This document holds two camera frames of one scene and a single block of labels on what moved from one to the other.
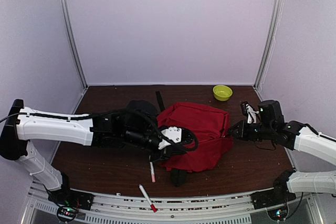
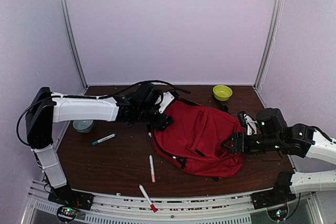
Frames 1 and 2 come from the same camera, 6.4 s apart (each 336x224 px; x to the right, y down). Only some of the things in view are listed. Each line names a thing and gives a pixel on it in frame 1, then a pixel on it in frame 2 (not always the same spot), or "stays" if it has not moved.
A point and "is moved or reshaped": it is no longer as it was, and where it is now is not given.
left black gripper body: [134, 138] -> [146, 114]
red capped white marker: [153, 208] stays
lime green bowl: [222, 93] stays
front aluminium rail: [203, 206] stays
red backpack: [212, 126] is moved or reshaped
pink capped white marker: [152, 172] stays
